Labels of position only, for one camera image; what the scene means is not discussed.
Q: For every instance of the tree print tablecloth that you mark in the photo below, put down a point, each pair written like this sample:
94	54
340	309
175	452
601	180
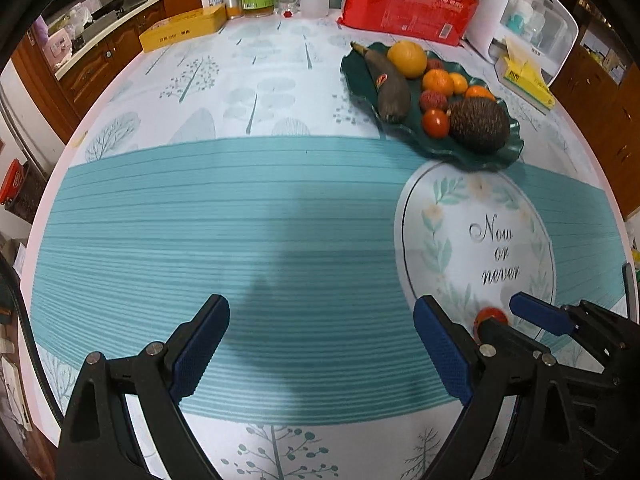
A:
225	210

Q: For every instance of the yellow tissue pack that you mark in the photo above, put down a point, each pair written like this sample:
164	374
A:
525	77

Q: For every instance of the large yellow-orange orange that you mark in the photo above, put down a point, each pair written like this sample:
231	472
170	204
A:
407	59

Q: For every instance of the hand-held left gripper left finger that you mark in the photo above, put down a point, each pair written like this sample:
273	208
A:
200	355

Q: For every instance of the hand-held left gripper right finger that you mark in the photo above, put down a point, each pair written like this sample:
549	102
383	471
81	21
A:
445	350

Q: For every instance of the small red tomato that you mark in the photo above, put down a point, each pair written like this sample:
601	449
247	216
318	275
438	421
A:
491	316

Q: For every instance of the yellow cardboard box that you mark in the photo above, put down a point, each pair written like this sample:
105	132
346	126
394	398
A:
182	27

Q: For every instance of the dark woven basket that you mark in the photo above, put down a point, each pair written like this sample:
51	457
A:
27	195

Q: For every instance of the orange tangerine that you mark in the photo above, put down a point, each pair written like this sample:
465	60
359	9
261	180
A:
458	83
480	93
438	82

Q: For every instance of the red lychee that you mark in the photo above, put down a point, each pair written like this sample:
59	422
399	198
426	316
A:
432	101
436	65

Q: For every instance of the white round printed placemat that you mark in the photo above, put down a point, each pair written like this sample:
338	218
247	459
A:
460	285

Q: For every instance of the brown scaly fruit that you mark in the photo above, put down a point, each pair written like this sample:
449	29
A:
480	125

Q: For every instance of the dark green leaf-shaped plate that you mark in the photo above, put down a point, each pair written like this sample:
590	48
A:
362	77

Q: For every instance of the wooden kitchen cabinet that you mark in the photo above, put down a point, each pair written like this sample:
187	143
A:
95	65

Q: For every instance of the brown overripe banana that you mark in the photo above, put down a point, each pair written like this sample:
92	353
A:
390	95

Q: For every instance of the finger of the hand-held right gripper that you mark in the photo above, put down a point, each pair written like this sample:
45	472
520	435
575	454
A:
537	315
505	336

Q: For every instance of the red pack of paper cups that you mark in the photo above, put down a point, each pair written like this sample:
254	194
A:
405	0

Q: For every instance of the small glass jar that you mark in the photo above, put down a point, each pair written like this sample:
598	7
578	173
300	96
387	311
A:
287	2

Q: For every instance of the white appliance with clear cover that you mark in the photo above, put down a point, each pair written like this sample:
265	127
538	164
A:
530	20

